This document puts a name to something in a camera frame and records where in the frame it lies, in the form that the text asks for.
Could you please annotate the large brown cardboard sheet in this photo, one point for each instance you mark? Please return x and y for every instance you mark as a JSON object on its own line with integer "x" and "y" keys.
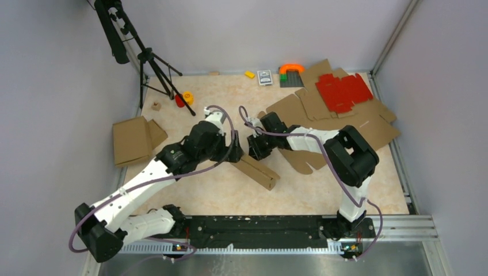
{"x": 373, "y": 119}

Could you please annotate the grey lego base plate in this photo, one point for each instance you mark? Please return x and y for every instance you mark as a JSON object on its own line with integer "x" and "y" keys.
{"x": 294, "y": 80}

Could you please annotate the small wooden cube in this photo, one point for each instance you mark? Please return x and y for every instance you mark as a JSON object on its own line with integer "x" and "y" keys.
{"x": 156, "y": 106}

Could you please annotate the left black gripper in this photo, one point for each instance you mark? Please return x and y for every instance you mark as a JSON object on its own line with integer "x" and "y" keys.
{"x": 226, "y": 150}

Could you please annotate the playing card deck box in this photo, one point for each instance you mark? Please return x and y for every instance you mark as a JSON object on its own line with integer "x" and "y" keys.
{"x": 265, "y": 77}

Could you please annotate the yellow small block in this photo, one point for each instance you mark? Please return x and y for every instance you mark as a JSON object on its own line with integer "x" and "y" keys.
{"x": 250, "y": 74}

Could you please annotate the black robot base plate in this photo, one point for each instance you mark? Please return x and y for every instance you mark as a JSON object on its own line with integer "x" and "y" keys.
{"x": 270, "y": 232}

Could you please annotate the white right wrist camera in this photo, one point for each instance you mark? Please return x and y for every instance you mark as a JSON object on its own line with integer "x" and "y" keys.
{"x": 256, "y": 124}

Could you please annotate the red flat cardboard blank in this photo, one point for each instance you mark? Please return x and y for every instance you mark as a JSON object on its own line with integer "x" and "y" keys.
{"x": 341, "y": 94}

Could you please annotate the yellow round toy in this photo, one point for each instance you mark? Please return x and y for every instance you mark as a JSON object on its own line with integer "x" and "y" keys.
{"x": 188, "y": 97}

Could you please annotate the black camera tripod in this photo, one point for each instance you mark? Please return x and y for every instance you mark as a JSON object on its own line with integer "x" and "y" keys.
{"x": 127, "y": 47}

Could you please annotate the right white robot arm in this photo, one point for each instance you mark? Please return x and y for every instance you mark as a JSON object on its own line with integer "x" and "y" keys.
{"x": 348, "y": 155}

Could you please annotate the brown cardboard box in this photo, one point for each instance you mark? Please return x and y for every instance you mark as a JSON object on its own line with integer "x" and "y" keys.
{"x": 135, "y": 139}
{"x": 257, "y": 171}

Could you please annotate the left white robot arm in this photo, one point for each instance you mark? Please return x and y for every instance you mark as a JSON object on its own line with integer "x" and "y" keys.
{"x": 106, "y": 226}

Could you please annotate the folded brown cardboard box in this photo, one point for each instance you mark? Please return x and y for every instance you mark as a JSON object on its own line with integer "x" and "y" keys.
{"x": 135, "y": 139}

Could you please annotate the orange horseshoe toy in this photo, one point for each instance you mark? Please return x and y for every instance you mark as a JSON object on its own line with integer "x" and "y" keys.
{"x": 291, "y": 67}

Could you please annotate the small brown cardboard blank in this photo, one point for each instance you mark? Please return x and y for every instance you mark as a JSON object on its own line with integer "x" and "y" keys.
{"x": 316, "y": 108}

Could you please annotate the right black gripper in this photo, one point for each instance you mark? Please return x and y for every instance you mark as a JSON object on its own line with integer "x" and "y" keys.
{"x": 255, "y": 150}

